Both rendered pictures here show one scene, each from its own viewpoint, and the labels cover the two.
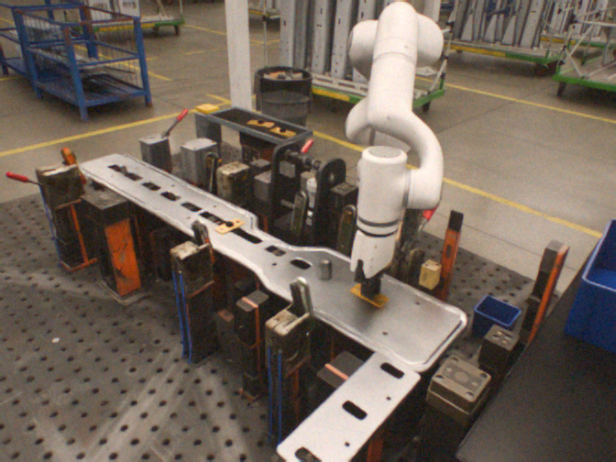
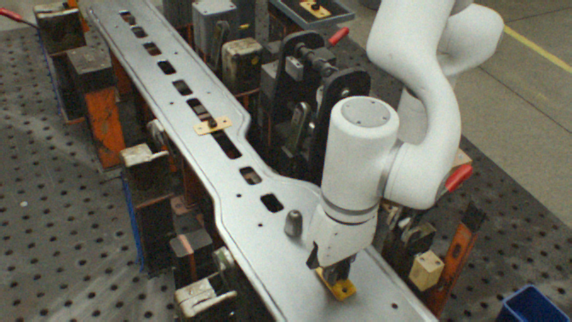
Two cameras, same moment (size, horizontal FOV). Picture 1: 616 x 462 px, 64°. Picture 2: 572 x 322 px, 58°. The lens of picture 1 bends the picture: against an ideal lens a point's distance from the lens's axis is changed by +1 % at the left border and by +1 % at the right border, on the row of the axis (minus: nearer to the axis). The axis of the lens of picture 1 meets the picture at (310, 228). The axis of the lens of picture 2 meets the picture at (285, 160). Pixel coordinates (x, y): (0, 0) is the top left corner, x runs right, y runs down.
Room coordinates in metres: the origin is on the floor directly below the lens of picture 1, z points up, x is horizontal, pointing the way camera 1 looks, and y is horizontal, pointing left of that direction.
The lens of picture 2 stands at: (0.34, -0.19, 1.72)
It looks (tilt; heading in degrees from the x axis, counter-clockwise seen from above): 42 degrees down; 16
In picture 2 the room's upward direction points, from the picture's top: 4 degrees clockwise
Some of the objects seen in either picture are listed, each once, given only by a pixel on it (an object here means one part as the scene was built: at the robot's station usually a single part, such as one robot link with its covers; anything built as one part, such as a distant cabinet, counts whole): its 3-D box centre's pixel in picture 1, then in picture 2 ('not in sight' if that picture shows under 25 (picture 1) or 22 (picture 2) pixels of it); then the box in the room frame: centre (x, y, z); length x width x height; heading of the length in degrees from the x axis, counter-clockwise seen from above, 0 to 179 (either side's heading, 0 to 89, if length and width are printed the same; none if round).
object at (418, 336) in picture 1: (223, 226); (205, 123); (1.17, 0.24, 1.00); 1.38 x 0.22 x 0.02; 50
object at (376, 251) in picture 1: (375, 246); (344, 225); (0.86, -0.14, 1.14); 0.10 x 0.07 x 0.11; 140
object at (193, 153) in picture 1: (204, 200); (217, 72); (1.50, 0.37, 0.90); 0.13 x 0.10 x 0.41; 140
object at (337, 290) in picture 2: (369, 292); (334, 275); (0.86, -0.14, 1.02); 0.08 x 0.04 x 0.01; 50
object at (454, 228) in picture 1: (438, 302); (435, 303); (0.92, -0.31, 0.95); 0.03 x 0.01 x 0.50; 50
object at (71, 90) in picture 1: (85, 60); not in sight; (5.58, 2.54, 0.47); 1.20 x 0.80 x 0.95; 48
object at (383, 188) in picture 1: (383, 183); (361, 153); (0.86, -0.14, 1.28); 0.09 x 0.08 x 0.13; 81
